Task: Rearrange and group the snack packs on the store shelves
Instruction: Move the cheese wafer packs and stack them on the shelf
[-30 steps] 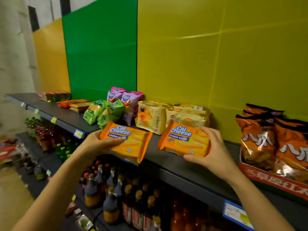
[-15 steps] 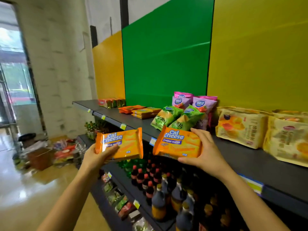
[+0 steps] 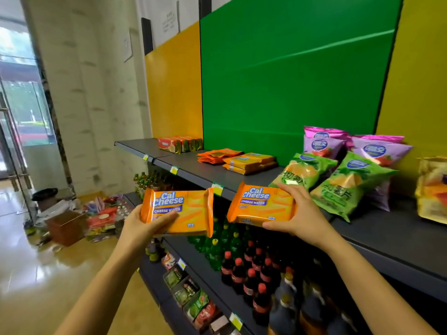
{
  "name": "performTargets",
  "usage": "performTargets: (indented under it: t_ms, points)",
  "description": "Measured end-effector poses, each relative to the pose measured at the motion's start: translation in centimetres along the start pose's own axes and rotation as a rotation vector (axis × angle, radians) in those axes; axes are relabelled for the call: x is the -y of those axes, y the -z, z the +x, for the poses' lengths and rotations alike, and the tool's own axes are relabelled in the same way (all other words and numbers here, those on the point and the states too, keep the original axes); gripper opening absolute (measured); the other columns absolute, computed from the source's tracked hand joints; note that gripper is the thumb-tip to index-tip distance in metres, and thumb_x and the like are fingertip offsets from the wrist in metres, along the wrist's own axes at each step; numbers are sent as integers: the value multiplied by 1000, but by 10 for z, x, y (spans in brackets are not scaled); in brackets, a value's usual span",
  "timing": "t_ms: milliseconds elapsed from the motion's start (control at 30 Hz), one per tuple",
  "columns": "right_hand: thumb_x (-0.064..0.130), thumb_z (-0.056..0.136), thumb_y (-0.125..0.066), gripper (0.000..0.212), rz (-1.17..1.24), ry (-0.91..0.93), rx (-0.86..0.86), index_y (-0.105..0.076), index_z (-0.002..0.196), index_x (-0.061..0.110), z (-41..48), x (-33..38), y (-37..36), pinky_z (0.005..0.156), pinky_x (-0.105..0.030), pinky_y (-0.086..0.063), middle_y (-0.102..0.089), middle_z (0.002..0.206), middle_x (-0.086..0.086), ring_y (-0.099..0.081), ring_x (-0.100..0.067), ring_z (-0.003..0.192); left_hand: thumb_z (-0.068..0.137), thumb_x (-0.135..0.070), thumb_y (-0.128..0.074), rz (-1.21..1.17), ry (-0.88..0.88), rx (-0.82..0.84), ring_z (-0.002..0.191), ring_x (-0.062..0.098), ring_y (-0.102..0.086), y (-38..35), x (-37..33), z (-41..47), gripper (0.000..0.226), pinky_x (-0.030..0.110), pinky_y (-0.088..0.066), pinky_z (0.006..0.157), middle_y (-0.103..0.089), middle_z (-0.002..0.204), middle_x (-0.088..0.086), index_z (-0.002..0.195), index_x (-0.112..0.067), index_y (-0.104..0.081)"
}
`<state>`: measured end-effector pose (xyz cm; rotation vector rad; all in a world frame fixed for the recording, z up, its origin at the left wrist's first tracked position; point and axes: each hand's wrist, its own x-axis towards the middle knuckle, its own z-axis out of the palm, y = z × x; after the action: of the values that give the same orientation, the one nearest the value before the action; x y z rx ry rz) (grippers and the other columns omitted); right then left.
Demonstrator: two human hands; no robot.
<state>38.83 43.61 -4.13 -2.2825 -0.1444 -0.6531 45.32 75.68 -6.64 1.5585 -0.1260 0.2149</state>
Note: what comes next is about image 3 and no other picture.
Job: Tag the brown cardboard carton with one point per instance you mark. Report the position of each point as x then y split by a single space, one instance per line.
66 228

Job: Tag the small dark green bottle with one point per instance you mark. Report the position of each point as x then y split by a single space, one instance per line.
154 252

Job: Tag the row of red cap bottles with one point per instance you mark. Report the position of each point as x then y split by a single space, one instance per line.
251 282

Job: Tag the lime yellow back panel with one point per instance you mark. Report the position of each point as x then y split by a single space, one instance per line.
419 83

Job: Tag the green tray packet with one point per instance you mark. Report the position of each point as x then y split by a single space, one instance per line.
185 293
197 305
172 278

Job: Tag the person's left forearm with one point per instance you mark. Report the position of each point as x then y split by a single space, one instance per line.
101 296

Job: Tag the pile of pink wrapped goods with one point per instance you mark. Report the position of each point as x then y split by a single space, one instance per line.
104 216

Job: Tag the row of green cap bottles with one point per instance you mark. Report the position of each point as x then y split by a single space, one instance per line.
146 181

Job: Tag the glass entrance door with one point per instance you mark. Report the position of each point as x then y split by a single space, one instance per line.
24 118

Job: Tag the row of blue bottles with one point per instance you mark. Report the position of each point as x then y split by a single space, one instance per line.
297 310

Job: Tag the magenta snack bag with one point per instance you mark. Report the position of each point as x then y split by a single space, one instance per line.
377 138
324 130

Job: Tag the dark grey shelf board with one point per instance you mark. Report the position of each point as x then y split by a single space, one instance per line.
200 265
153 279

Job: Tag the black wall bracket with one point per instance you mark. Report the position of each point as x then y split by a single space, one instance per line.
147 36
205 6

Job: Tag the white plastic bag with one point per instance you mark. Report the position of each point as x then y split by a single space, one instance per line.
57 209

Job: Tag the red white small packet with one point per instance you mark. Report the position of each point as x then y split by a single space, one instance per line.
168 261

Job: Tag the black round bin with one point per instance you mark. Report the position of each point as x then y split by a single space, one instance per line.
44 197

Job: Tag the person's left hand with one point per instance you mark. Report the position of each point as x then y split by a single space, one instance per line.
139 233

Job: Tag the red tray packet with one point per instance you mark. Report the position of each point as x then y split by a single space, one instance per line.
206 315

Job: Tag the dark grey shelf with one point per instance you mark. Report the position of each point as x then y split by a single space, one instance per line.
384 233

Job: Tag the red gold snack packet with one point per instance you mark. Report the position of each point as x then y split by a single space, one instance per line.
192 143
184 144
199 143
167 144

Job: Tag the person's right hand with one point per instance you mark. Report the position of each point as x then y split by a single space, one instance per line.
307 223

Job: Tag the orange back panel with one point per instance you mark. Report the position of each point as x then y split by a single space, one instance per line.
174 83

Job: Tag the green back panel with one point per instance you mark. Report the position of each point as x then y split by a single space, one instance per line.
279 83

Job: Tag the orange windowed snack pouch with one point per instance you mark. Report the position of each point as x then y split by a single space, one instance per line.
209 160
220 152

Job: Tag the person's right forearm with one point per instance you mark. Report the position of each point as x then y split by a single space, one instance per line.
377 296

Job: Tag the gold striped bread snack packet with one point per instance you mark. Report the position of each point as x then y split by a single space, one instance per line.
433 191

